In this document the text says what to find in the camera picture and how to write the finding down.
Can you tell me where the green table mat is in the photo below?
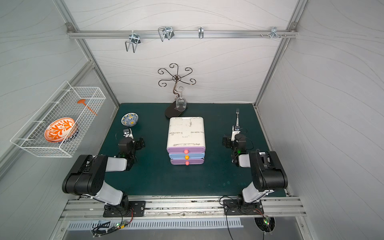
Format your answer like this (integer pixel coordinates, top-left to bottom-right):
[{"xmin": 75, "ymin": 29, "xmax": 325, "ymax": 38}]
[{"xmin": 100, "ymin": 103, "xmax": 269, "ymax": 197}]

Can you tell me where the orange spatula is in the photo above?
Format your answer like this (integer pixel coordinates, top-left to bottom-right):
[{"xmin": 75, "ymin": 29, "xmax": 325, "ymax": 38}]
[{"xmin": 77, "ymin": 99, "xmax": 97, "ymax": 116}]

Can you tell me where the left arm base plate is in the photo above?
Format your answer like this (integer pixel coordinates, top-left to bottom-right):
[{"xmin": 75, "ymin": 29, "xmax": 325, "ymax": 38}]
[{"xmin": 103, "ymin": 201, "xmax": 146, "ymax": 218}]

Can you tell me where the aluminium top rail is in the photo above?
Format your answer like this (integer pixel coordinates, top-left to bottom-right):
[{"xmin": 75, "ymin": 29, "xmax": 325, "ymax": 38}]
[{"xmin": 67, "ymin": 29, "xmax": 299, "ymax": 40}]

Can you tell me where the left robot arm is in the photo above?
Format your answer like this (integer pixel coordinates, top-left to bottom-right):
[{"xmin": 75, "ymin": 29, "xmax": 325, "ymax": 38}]
[{"xmin": 62, "ymin": 137, "xmax": 146, "ymax": 211}]

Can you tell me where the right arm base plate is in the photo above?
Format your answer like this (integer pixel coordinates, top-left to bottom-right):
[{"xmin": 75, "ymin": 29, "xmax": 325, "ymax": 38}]
[{"xmin": 221, "ymin": 199, "xmax": 264, "ymax": 216}]

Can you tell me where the white vent strip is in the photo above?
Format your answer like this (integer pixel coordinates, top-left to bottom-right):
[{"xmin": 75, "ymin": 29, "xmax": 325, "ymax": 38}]
[{"xmin": 67, "ymin": 218, "xmax": 244, "ymax": 231}]

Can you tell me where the blue drawer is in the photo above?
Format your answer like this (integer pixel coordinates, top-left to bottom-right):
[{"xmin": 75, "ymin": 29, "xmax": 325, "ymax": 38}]
[{"xmin": 169, "ymin": 153, "xmax": 205, "ymax": 160}]

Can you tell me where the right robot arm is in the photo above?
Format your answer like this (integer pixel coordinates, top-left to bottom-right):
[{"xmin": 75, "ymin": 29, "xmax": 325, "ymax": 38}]
[{"xmin": 222, "ymin": 134, "xmax": 288, "ymax": 205}]

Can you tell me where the purple drawer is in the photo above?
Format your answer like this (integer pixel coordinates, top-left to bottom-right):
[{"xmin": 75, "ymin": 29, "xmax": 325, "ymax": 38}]
[
  {"xmin": 167, "ymin": 146, "xmax": 206, "ymax": 154},
  {"xmin": 171, "ymin": 159, "xmax": 205, "ymax": 166}
]

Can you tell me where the metal fork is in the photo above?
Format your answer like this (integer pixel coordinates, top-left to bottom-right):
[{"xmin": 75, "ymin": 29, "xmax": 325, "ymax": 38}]
[{"xmin": 236, "ymin": 109, "xmax": 240, "ymax": 127}]

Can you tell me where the metal hook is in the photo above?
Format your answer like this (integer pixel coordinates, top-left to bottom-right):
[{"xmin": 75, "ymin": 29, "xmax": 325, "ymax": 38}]
[
  {"xmin": 125, "ymin": 31, "xmax": 141, "ymax": 53},
  {"xmin": 198, "ymin": 27, "xmax": 204, "ymax": 39},
  {"xmin": 158, "ymin": 27, "xmax": 175, "ymax": 42},
  {"xmin": 260, "ymin": 27, "xmax": 287, "ymax": 39}
]

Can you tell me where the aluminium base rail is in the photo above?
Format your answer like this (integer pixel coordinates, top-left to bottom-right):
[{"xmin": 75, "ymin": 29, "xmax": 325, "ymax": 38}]
[{"xmin": 59, "ymin": 196, "xmax": 307, "ymax": 221}]

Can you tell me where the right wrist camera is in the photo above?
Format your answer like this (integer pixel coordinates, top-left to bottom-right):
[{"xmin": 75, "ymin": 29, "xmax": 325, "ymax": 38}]
[{"xmin": 231, "ymin": 126, "xmax": 241, "ymax": 142}]

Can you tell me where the blue patterned bowl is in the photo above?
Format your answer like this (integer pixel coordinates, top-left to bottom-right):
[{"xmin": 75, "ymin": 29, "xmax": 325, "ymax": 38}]
[{"xmin": 121, "ymin": 113, "xmax": 139, "ymax": 127}]

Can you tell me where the brown wire mug tree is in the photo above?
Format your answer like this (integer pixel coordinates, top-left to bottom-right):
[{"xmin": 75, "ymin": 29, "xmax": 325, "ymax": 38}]
[{"xmin": 158, "ymin": 63, "xmax": 197, "ymax": 119}]

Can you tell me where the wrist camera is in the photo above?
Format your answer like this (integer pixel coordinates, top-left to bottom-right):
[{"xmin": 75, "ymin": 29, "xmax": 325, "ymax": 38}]
[
  {"xmin": 231, "ymin": 126, "xmax": 241, "ymax": 142},
  {"xmin": 123, "ymin": 128, "xmax": 134, "ymax": 139}
]

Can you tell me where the orange patterned plate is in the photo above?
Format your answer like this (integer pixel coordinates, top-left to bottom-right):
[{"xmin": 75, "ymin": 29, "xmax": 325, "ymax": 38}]
[{"xmin": 44, "ymin": 118, "xmax": 78, "ymax": 143}]

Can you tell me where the white drawer cabinet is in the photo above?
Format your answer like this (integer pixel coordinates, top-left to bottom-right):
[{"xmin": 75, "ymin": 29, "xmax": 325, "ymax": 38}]
[{"xmin": 167, "ymin": 117, "xmax": 206, "ymax": 147}]

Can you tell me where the white wire basket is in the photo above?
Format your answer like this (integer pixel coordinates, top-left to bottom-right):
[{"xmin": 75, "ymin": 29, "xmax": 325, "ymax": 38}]
[{"xmin": 10, "ymin": 82, "xmax": 106, "ymax": 158}]

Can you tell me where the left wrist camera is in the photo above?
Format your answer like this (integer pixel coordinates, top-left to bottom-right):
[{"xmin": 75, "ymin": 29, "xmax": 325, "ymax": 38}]
[{"xmin": 123, "ymin": 128, "xmax": 134, "ymax": 139}]

